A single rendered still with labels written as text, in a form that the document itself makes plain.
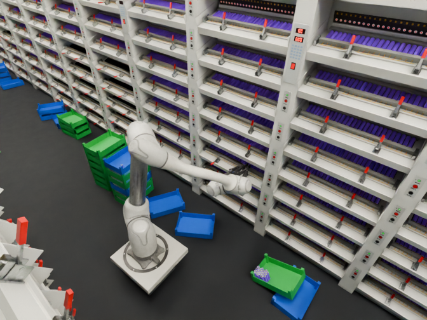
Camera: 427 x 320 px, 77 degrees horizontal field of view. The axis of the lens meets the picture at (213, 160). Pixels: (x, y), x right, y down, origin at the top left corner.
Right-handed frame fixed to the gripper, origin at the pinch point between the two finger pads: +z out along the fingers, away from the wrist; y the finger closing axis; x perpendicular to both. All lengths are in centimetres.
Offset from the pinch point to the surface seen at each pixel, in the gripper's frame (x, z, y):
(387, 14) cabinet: 105, 2, 50
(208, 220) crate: -60, -11, -19
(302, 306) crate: -62, -23, 73
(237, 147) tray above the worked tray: 11.6, 0.1, -10.6
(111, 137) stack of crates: -21, -27, -131
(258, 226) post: -50, 5, 19
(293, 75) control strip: 73, -14, 22
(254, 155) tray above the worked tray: 11.6, 0.2, 4.2
